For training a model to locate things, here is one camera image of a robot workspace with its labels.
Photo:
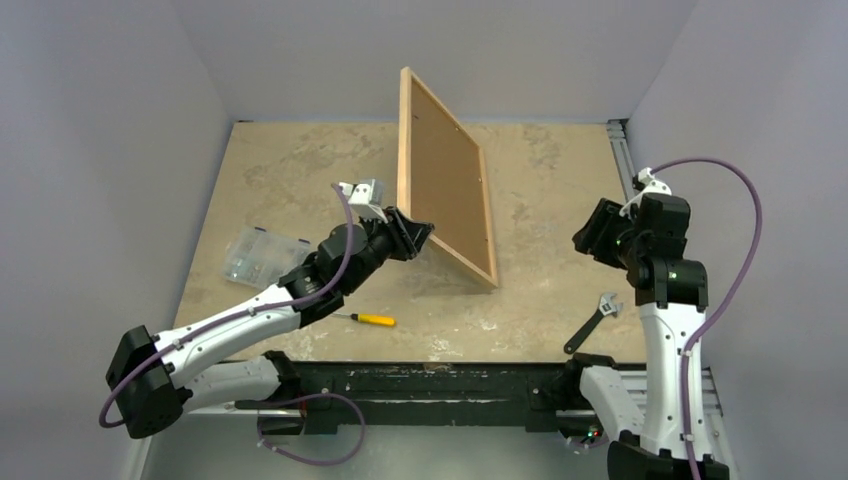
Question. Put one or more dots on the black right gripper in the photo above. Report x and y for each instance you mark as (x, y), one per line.
(597, 229)

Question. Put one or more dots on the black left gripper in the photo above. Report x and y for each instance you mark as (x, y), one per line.
(406, 237)

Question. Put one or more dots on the wooden picture frame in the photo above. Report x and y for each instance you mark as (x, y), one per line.
(442, 179)

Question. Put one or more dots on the yellow handled screwdriver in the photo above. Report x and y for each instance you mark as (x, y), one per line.
(376, 320)

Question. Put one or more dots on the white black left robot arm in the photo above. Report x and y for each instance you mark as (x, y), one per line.
(149, 374)

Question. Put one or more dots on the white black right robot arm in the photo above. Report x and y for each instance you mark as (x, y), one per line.
(667, 438)

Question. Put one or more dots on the clear plastic screw box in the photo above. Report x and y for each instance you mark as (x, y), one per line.
(258, 258)

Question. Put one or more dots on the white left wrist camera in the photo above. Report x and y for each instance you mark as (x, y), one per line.
(365, 199)

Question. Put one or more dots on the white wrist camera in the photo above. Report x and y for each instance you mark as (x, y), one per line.
(645, 183)
(365, 199)

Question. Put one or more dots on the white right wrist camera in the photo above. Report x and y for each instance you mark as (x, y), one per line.
(645, 183)

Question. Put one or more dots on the aluminium side rail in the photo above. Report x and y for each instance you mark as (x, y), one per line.
(618, 141)

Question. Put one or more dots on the aluminium front rail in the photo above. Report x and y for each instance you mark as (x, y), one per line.
(636, 385)

